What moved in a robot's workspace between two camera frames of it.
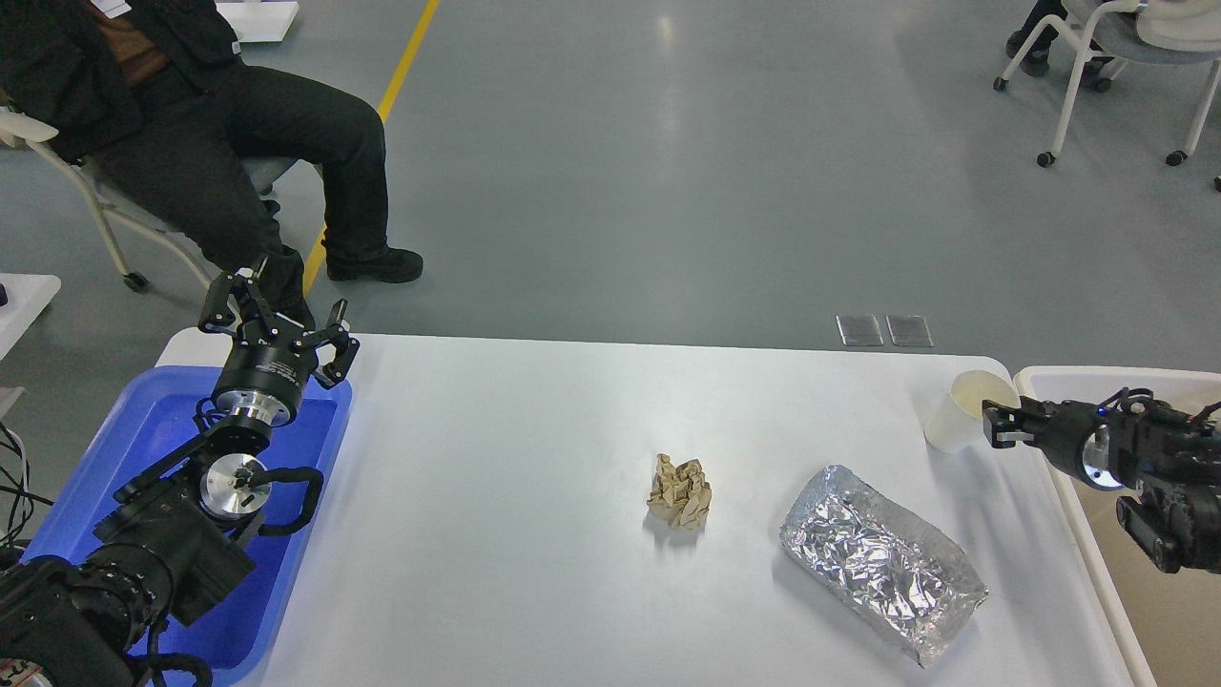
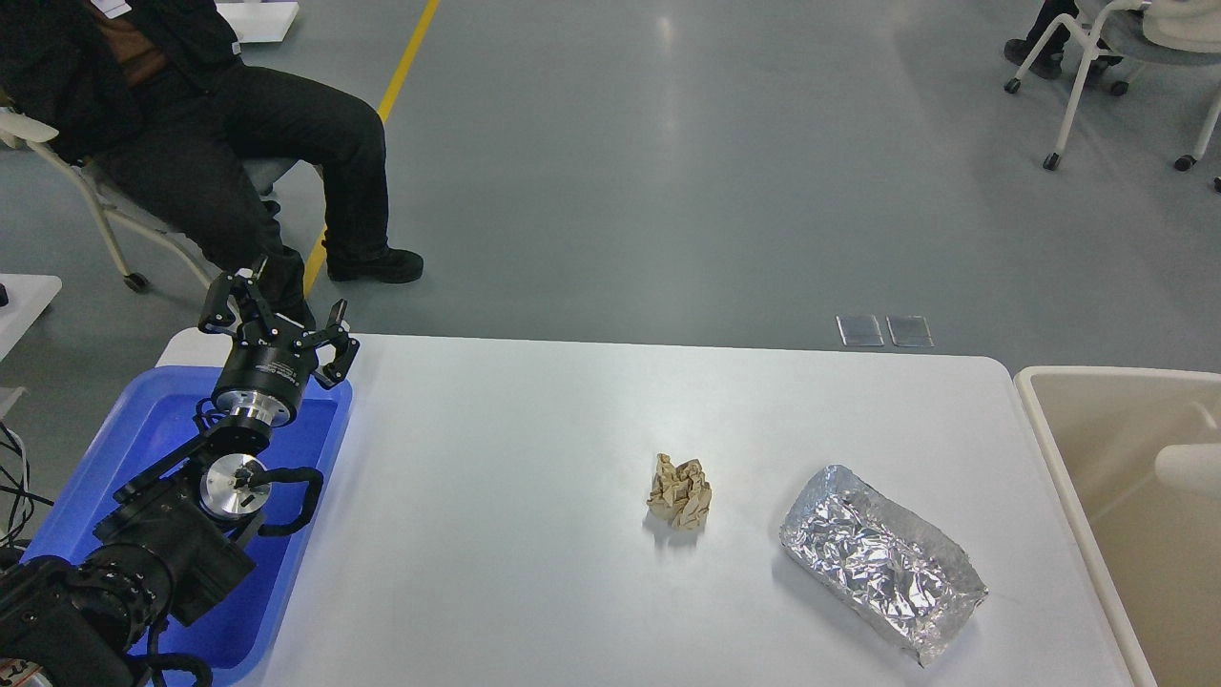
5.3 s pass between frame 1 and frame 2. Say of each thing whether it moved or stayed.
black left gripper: stayed
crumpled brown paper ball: stayed
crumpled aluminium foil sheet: stayed
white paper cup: moved
